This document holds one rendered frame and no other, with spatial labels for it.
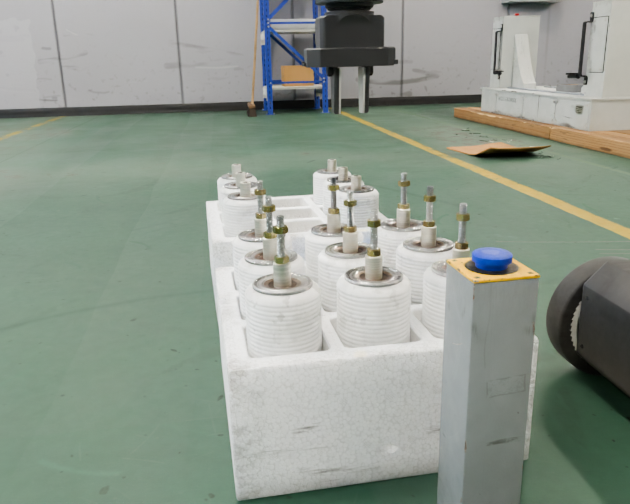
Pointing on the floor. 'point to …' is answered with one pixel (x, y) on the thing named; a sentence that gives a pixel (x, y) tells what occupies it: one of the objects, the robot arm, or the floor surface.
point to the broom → (253, 69)
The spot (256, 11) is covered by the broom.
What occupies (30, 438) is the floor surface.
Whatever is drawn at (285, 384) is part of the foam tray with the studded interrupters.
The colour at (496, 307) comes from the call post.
